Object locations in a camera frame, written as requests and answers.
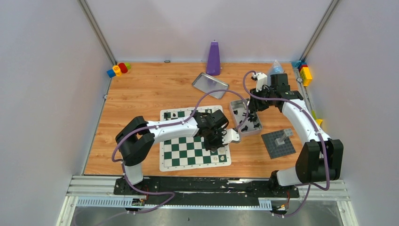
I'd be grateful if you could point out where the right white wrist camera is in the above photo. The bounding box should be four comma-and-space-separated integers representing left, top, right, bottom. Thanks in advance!
251, 72, 268, 92

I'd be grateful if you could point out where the yellow curved block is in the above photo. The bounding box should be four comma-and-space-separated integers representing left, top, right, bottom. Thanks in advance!
311, 110, 323, 127

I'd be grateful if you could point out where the purple cone bottle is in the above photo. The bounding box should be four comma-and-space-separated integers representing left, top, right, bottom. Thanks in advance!
206, 40, 221, 76

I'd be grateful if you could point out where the metal tin lid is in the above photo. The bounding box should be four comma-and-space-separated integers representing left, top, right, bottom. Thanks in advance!
192, 73, 229, 99

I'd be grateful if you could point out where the colourful block stack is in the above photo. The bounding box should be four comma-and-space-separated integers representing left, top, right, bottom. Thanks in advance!
291, 61, 313, 87
106, 63, 131, 78

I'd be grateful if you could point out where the grey lego baseplate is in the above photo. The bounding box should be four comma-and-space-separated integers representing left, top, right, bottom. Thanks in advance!
261, 129, 296, 159

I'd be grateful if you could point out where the colourful block stack right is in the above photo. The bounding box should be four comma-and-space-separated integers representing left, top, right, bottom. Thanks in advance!
291, 61, 313, 87

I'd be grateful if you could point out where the green white chess mat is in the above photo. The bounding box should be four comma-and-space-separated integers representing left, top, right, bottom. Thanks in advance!
160, 105, 231, 172

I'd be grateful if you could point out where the colourful block stack left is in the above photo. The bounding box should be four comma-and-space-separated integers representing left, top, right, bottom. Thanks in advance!
106, 63, 131, 78

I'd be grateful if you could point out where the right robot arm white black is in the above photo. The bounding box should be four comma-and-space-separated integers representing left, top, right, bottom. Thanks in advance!
245, 71, 343, 197

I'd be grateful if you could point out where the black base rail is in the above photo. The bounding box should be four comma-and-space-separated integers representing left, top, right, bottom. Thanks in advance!
113, 176, 299, 206

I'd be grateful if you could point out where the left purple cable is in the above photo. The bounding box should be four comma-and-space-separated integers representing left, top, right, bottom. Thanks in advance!
112, 89, 250, 215

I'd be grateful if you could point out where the grey lego post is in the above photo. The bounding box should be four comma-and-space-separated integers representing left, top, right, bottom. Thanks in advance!
275, 129, 293, 146

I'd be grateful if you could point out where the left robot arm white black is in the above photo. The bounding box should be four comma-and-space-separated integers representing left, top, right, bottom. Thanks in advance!
115, 110, 240, 194

